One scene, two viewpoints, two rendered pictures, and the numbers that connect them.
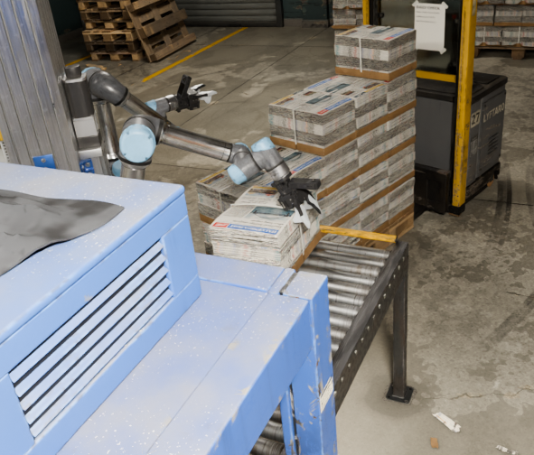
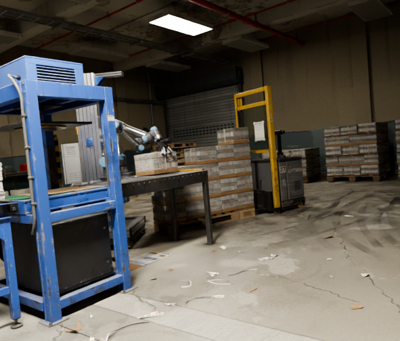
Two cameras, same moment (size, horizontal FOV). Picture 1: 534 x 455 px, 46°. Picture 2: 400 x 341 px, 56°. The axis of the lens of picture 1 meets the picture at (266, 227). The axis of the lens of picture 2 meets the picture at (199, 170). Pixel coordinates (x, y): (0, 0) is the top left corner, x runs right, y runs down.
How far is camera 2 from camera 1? 2.47 m
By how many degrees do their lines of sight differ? 28
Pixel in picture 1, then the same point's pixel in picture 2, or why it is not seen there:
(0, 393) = (33, 65)
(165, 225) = (76, 67)
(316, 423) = (107, 124)
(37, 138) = (89, 132)
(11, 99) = (82, 118)
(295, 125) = (191, 154)
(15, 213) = not seen: hidden behind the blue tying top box
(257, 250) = (147, 161)
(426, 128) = (264, 176)
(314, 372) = (105, 107)
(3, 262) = not seen: hidden behind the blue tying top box
